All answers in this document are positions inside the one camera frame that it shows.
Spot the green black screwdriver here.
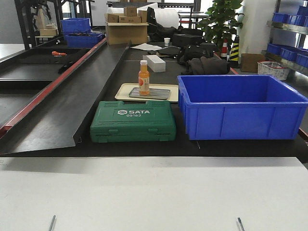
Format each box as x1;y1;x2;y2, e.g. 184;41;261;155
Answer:
237;217;245;231
48;215;56;231

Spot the small grey metal tray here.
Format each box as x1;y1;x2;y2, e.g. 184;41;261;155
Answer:
128;87;171;100

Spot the beige plastic tray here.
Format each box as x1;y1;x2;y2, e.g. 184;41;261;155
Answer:
115;83;179;103

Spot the orange juice bottle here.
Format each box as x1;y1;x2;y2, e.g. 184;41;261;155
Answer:
138;60;150;95

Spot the green SATA tool case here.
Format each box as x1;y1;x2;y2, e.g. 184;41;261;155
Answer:
90;101;177;143

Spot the white foam block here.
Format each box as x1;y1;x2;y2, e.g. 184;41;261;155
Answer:
142;55;166;73

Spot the large blue plastic bin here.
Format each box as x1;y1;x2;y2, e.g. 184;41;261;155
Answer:
178;75;308;140

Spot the dark grey bag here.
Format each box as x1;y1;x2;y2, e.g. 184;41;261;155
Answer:
181;56;231;75

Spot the white paper cup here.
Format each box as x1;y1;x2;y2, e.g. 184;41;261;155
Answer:
164;38;170;47

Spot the black equipment case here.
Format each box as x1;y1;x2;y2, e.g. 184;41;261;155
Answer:
171;34;203;47

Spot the large open cardboard box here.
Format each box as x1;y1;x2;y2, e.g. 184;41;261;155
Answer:
106;23;148;45

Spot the orange white traffic cone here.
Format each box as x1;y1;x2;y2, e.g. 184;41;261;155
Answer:
220;38;228;60

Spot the white foam roll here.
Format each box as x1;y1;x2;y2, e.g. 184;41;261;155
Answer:
154;8;179;28

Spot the blue crate on conveyor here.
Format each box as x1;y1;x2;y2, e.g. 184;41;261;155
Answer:
65;33;105;48

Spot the brown cardboard box on floor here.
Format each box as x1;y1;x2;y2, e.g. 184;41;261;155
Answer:
240;53;266;73

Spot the green potted plant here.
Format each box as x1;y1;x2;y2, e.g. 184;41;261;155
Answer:
197;0;243;50

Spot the upper blue crate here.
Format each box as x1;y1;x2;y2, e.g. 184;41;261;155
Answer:
61;18;91;33

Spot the orange handled tool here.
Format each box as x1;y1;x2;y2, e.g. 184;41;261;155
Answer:
51;51;67;57

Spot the white wire basket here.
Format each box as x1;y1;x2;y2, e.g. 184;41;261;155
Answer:
257;61;289;81

